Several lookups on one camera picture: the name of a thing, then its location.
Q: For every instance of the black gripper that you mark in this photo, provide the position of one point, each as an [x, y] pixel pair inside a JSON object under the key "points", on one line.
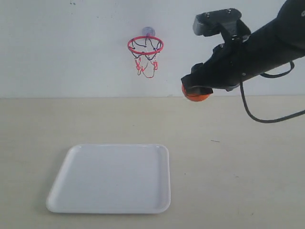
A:
{"points": [[231, 63]]}

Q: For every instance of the small orange basketball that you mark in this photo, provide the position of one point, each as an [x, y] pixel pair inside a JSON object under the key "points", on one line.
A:
{"points": [[194, 97]]}

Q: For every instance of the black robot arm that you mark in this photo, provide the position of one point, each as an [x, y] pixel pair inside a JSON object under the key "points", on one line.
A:
{"points": [[282, 40]]}

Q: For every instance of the red mini basketball hoop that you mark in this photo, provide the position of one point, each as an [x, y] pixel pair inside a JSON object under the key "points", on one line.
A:
{"points": [[144, 50]]}

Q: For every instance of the clear suction cup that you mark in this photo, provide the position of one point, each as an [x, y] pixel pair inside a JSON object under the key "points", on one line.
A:
{"points": [[148, 31]]}

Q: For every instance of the white plastic tray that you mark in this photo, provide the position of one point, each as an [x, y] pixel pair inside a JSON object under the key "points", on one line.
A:
{"points": [[112, 179]]}

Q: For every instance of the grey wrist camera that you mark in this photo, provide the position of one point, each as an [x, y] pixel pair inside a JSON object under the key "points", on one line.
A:
{"points": [[226, 22]]}

